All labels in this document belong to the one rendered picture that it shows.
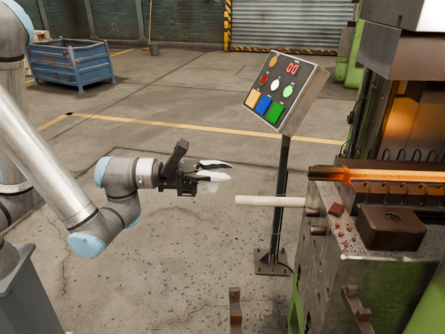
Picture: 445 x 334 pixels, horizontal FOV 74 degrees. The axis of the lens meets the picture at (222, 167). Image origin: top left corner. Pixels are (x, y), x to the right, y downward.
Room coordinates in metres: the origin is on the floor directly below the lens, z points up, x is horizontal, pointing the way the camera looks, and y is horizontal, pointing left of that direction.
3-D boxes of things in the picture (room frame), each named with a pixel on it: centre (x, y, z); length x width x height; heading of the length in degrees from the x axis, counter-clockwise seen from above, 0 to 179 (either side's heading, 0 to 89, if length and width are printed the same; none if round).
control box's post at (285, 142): (1.27, -0.30, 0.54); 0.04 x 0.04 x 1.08; 86
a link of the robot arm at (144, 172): (0.72, 0.21, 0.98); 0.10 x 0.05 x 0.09; 176
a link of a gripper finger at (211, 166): (0.74, 0.02, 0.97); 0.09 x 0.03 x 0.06; 100
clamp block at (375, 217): (0.53, -0.39, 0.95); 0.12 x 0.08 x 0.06; 86
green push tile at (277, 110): (1.14, -0.21, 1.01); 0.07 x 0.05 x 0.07; 21
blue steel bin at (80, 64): (5.40, 2.66, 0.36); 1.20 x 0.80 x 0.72; 63
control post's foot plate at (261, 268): (1.28, -0.30, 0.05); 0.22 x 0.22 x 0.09; 86
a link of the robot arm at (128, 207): (0.72, 0.30, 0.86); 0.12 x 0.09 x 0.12; 162
